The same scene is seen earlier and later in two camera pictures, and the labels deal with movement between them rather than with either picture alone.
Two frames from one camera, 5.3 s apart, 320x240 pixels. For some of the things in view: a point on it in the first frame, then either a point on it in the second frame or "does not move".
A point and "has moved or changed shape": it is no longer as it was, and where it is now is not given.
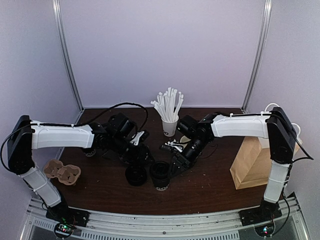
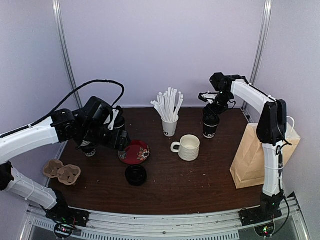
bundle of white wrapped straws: [168, 104] does not move
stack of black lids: [136, 176] does not move
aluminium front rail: [217, 226] does not move
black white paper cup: [161, 175] has moved or changed shape
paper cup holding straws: [169, 128] does not move
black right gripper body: [189, 161] → [219, 108]
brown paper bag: [252, 165] does not move
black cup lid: [160, 170] has moved or changed shape
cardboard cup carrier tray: [68, 174] does not move
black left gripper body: [132, 157] → [111, 142]
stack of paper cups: [89, 152] does not move
